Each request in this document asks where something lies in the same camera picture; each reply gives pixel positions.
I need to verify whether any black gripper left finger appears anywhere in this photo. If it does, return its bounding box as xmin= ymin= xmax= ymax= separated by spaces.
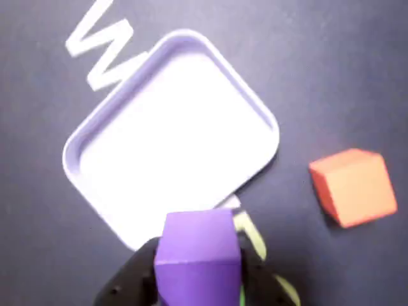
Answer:
xmin=94 ymin=237 xmax=160 ymax=306

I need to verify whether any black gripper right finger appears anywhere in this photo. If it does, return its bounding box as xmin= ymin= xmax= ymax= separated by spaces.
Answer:
xmin=238 ymin=235 xmax=289 ymax=306

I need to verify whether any white shallow rectangular tray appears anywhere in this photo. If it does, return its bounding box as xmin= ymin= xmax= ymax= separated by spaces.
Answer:
xmin=62 ymin=28 xmax=281 ymax=253

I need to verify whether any dark mat with printed letters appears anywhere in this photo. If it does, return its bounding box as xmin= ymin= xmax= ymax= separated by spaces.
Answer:
xmin=0 ymin=0 xmax=408 ymax=306

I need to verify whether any purple wooden cube block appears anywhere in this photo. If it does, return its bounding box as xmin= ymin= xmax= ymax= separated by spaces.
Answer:
xmin=154 ymin=208 xmax=242 ymax=306

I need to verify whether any orange wooden cube block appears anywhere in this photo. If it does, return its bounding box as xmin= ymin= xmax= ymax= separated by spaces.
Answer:
xmin=308 ymin=147 xmax=399 ymax=229

